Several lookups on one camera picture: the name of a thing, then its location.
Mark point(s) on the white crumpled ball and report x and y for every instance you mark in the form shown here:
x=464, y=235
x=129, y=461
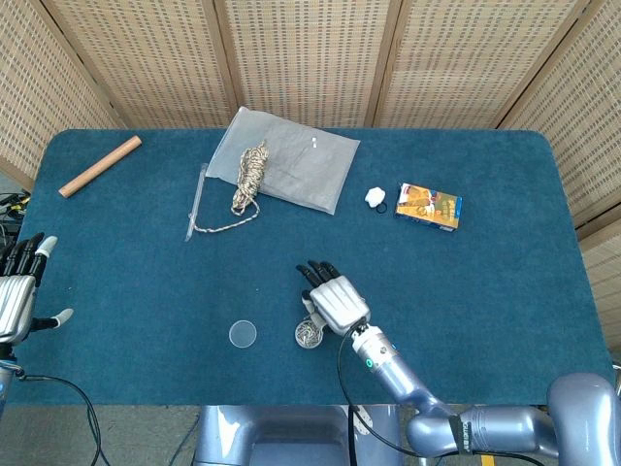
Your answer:
x=375, y=196

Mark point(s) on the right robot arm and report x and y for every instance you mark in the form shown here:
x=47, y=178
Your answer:
x=422, y=388

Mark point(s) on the wooden dowel rod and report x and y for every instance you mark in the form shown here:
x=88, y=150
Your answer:
x=99, y=166

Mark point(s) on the clear round plastic lid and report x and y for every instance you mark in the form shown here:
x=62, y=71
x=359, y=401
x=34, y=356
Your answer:
x=243, y=334

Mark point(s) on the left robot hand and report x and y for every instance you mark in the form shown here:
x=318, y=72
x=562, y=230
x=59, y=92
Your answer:
x=17, y=301

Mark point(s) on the clear plastic strip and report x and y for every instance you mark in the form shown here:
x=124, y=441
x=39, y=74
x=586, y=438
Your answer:
x=195, y=204

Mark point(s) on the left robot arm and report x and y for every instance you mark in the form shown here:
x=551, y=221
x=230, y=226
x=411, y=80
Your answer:
x=2, y=383

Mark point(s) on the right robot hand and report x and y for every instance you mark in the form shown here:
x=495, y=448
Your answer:
x=337, y=301

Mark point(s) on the grey plastic zip bag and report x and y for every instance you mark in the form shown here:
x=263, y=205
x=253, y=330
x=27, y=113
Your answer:
x=301, y=165

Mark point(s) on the blue-grey robot torso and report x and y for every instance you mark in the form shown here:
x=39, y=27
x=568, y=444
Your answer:
x=291, y=437

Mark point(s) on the blue and yellow box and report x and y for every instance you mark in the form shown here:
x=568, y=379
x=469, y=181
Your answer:
x=429, y=208

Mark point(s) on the woven wooden folding screen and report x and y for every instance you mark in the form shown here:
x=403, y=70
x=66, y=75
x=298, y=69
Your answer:
x=310, y=53

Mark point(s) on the small round clip container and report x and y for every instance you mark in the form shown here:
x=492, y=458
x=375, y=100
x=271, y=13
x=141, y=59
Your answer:
x=306, y=338

